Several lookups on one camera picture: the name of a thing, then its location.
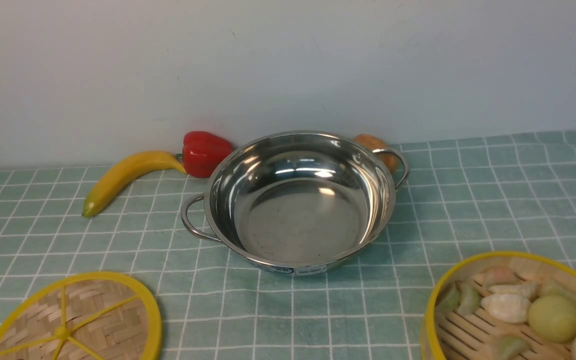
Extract woven bamboo steamer lid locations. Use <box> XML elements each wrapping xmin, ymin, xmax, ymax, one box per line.
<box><xmin>0</xmin><ymin>271</ymin><xmax>163</xmax><ymax>360</ymax></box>

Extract bamboo steamer basket yellow rim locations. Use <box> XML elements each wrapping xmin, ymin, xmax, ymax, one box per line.
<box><xmin>420</xmin><ymin>251</ymin><xmax>576</xmax><ymax>360</ymax></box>

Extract red bell pepper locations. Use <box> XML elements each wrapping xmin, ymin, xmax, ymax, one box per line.
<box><xmin>180</xmin><ymin>131</ymin><xmax>234</xmax><ymax>179</ymax></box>

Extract brown potato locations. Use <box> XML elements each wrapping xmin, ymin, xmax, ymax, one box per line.
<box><xmin>353</xmin><ymin>134</ymin><xmax>398</xmax><ymax>174</ymax></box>

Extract yellow banana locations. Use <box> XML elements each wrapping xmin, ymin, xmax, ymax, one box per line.
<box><xmin>81</xmin><ymin>151</ymin><xmax>186</xmax><ymax>218</ymax></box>

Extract green dumpling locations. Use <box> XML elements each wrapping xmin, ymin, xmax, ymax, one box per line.
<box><xmin>455</xmin><ymin>281</ymin><xmax>482</xmax><ymax>316</ymax></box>

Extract pink dumpling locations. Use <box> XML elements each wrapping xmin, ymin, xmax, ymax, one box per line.
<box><xmin>482</xmin><ymin>266</ymin><xmax>520</xmax><ymax>289</ymax></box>

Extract white pleated dumpling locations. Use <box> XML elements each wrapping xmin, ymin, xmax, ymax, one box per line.
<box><xmin>480</xmin><ymin>293</ymin><xmax>531</xmax><ymax>324</ymax></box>

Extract green checkered tablecloth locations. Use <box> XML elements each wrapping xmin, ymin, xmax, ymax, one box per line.
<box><xmin>0</xmin><ymin>131</ymin><xmax>576</xmax><ymax>360</ymax></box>

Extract green round bun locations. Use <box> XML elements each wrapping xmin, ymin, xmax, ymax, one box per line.
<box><xmin>527</xmin><ymin>295</ymin><xmax>576</xmax><ymax>343</ymax></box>

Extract stainless steel two-handled pot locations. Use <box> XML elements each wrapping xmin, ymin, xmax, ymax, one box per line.
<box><xmin>179</xmin><ymin>131</ymin><xmax>410</xmax><ymax>277</ymax></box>

